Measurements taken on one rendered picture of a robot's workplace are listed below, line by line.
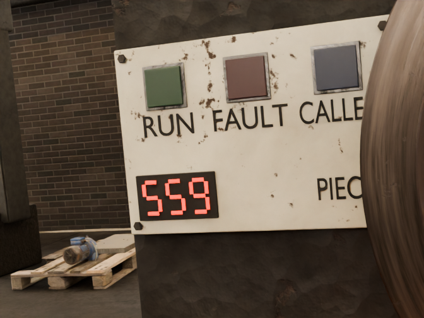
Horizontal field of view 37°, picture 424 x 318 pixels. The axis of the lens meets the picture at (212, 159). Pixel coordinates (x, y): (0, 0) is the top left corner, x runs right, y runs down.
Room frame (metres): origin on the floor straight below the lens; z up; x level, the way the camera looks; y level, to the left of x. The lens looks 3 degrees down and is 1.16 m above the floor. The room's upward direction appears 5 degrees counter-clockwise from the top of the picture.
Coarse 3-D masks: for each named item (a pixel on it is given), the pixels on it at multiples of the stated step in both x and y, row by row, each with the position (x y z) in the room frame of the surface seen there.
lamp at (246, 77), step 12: (228, 60) 0.57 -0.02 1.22; (240, 60) 0.57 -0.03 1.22; (252, 60) 0.56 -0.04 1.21; (228, 72) 0.57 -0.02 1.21; (240, 72) 0.57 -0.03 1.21; (252, 72) 0.56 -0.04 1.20; (264, 72) 0.56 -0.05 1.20; (228, 84) 0.57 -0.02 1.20; (240, 84) 0.57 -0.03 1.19; (252, 84) 0.57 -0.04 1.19; (264, 84) 0.56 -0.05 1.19; (228, 96) 0.57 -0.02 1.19; (240, 96) 0.57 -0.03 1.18; (252, 96) 0.57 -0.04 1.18; (264, 96) 0.56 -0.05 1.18
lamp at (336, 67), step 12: (324, 48) 0.54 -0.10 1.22; (336, 48) 0.54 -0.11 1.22; (348, 48) 0.54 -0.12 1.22; (324, 60) 0.54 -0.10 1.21; (336, 60) 0.54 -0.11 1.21; (348, 60) 0.54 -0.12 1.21; (324, 72) 0.54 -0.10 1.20; (336, 72) 0.54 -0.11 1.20; (348, 72) 0.54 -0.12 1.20; (324, 84) 0.55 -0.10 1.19; (336, 84) 0.54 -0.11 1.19; (348, 84) 0.54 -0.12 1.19
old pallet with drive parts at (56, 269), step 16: (48, 256) 5.29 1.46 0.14; (112, 256) 5.04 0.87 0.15; (128, 256) 5.02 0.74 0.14; (16, 272) 4.88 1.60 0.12; (32, 272) 4.74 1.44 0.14; (48, 272) 4.71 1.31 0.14; (64, 272) 4.69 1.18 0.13; (80, 272) 4.63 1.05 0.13; (96, 272) 4.60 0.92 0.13; (128, 272) 5.00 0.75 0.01; (16, 288) 4.79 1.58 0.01; (64, 288) 4.67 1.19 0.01; (96, 288) 4.60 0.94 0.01
